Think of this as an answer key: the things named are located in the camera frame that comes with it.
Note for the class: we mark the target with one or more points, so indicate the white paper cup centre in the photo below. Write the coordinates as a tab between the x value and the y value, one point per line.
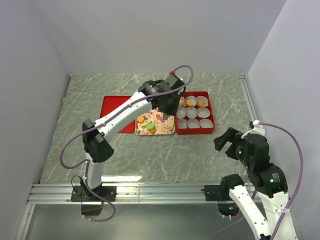
191	112

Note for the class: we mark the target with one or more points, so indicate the orange swirl cookie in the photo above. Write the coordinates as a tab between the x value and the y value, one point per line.
201	103

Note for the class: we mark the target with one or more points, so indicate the aluminium rail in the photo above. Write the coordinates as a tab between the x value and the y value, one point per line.
247	97
126	193

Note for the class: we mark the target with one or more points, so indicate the orange flower cookie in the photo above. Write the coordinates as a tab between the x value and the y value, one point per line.
141	119

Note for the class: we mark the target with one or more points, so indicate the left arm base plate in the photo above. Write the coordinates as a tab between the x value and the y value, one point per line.
82	194

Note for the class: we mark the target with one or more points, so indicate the white paper cup middle left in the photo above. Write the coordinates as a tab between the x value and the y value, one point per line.
181	113

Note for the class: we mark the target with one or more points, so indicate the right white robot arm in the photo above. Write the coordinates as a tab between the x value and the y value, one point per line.
252	150

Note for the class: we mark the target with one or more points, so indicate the white paper cup bottom middle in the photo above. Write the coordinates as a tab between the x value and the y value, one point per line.
193	123

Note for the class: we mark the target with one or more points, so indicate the white paper cup middle right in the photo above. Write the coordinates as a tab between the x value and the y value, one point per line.
203	112

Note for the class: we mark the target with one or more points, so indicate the round yellow biscuit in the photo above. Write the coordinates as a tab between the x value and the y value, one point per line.
189	103

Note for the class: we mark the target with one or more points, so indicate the floral tray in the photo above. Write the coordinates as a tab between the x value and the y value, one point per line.
163	127

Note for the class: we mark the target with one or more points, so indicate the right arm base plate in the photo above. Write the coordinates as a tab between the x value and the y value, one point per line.
213	193

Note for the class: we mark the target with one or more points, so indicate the white paper cup top right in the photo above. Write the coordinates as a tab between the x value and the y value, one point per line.
203	98

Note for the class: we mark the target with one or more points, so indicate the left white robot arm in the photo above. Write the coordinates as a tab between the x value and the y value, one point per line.
149	96

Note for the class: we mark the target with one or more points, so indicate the white paper cup top middle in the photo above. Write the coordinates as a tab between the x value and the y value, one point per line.
191	98

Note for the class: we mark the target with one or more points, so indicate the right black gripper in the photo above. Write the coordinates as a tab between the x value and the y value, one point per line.
219	141

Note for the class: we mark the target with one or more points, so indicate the white paper cup bottom left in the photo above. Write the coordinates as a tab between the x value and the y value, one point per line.
182	123

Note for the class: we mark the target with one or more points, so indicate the red cookie box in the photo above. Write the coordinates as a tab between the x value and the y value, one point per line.
197	131

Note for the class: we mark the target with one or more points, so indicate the aluminium rail right side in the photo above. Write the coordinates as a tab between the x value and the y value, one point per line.
247	97

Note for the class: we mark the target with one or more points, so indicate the green macaron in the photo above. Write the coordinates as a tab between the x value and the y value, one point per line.
150	126

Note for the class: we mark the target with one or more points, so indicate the red box lid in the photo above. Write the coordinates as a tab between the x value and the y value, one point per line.
110	103

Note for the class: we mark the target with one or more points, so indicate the white paper cup top left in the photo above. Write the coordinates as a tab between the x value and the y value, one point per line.
180	105

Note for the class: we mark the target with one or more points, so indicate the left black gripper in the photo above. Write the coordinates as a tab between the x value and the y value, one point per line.
173	110

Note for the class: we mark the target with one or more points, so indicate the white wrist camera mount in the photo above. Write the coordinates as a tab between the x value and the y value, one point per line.
255	128

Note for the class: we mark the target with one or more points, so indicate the aluminium rail front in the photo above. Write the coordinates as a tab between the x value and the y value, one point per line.
126	193

